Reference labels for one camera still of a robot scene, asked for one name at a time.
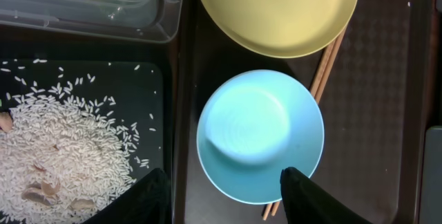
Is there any black waste tray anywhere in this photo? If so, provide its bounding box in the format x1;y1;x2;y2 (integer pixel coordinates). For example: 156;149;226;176
1;26;173;223

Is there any grey plastic dishwasher rack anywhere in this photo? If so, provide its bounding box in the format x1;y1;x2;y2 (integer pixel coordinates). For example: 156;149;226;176
419;126;442;224

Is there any clear plastic waste bin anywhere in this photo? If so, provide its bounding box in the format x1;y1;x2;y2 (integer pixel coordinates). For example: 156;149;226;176
1;0;182;44

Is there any yellow plate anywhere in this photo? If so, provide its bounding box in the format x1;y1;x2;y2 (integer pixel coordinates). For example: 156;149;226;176
201;0;358;58

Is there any pile of rice leftovers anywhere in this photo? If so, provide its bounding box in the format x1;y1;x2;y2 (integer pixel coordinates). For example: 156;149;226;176
0;57;160;224

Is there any brown serving tray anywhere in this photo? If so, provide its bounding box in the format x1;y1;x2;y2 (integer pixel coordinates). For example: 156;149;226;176
175;0;441;223

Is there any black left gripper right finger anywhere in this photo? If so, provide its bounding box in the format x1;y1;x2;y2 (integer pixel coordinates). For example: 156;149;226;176
280;167;369;224

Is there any wooden chopstick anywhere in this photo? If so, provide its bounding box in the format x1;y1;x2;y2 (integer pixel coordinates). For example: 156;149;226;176
270;26;347;217
262;41;336;221

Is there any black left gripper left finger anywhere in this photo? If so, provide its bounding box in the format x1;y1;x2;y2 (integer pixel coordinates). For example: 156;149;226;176
84;168;172;224

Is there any light blue bowl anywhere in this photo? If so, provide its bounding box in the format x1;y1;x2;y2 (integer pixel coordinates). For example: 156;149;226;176
196;70;325;205

